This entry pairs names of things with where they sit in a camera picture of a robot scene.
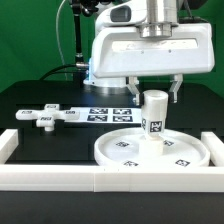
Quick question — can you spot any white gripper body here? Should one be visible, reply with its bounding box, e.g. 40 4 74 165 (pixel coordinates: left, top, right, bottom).
91 23 215 78

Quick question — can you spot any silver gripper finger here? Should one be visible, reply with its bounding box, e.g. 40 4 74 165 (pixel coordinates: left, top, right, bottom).
126 77 140 105
169 74 183 103

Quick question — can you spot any white round table top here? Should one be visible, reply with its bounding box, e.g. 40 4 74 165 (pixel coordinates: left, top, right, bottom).
94 128 210 168

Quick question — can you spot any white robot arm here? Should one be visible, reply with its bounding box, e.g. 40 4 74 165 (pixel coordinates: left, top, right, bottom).
84 0 215 103

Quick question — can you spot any white marker sheet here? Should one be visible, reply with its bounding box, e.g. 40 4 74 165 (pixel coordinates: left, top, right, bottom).
70 107 141 124

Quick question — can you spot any white cross-shaped table base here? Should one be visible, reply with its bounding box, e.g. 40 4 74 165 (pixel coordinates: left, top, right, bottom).
15 104 80 132

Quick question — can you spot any black cable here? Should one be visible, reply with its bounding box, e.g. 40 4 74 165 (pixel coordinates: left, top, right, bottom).
39 64 89 81

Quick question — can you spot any grey cable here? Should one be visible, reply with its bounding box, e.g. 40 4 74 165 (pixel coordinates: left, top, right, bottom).
55 0 69 81

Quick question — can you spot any white U-shaped frame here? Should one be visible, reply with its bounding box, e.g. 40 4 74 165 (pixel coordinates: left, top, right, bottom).
0 129 224 192

